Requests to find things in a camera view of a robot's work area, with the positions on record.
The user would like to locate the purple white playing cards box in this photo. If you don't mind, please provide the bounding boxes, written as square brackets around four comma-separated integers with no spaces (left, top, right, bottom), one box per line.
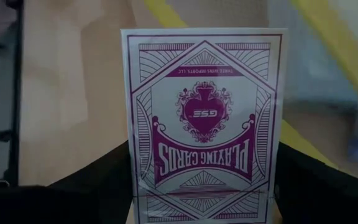
[120,27,288,224]

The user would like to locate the black aluminium table frame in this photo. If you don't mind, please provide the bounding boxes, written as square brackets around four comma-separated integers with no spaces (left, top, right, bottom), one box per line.
[7,0,24,187]

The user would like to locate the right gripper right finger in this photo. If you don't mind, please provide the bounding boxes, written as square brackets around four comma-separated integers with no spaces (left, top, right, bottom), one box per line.
[273,142,358,224]

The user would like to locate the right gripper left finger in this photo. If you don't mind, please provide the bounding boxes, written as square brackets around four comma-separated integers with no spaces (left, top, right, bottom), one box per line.
[47,140,134,224]

